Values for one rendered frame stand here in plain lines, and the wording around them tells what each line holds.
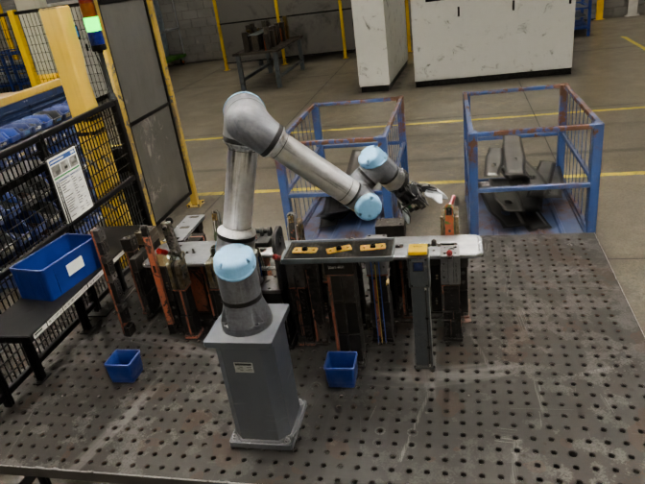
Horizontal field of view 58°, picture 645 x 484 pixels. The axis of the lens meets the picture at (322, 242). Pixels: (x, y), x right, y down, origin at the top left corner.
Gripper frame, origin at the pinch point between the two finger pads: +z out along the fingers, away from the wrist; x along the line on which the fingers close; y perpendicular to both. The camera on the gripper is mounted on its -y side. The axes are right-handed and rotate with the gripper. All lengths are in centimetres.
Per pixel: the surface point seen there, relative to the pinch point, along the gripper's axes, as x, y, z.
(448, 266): -6.7, 8.7, 20.7
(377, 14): -68, -730, 321
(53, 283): -125, -13, -59
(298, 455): -64, 61, -3
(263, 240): -55, -11, -21
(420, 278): -12.0, 19.0, 5.7
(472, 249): 0.2, -2.9, 33.5
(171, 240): -89, -26, -34
